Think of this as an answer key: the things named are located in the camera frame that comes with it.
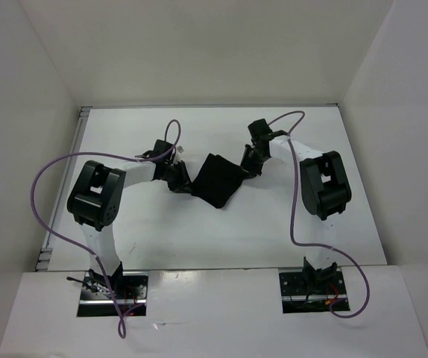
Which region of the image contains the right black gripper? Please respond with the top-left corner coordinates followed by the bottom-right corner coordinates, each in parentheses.
top-left (236, 143), bottom-right (269, 180)

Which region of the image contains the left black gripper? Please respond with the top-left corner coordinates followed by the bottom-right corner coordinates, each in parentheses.
top-left (161, 160), bottom-right (195, 195)

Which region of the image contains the black skirt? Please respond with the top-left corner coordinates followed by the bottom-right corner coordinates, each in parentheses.
top-left (192, 154), bottom-right (247, 209)

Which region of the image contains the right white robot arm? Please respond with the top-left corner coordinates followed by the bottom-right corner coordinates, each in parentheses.
top-left (241, 129), bottom-right (358, 293)

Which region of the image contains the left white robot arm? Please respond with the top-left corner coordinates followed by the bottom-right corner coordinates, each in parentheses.
top-left (67, 139), bottom-right (191, 298)

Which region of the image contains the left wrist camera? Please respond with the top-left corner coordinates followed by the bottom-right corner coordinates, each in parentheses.
top-left (172, 145), bottom-right (184, 164)

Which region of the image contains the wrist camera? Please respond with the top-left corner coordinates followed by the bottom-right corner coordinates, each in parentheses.
top-left (248, 119), bottom-right (273, 143)
top-left (172, 145), bottom-right (184, 164)

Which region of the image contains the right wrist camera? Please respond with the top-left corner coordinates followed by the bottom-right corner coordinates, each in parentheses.
top-left (248, 119), bottom-right (273, 143)

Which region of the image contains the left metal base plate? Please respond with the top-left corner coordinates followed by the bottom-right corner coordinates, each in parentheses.
top-left (77, 272), bottom-right (148, 318)

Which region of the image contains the metal base plate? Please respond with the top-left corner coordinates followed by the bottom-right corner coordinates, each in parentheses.
top-left (77, 272), bottom-right (148, 318)
top-left (279, 269), bottom-right (350, 314)

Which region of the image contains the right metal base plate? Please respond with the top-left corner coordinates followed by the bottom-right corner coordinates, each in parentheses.
top-left (279, 269), bottom-right (350, 314)

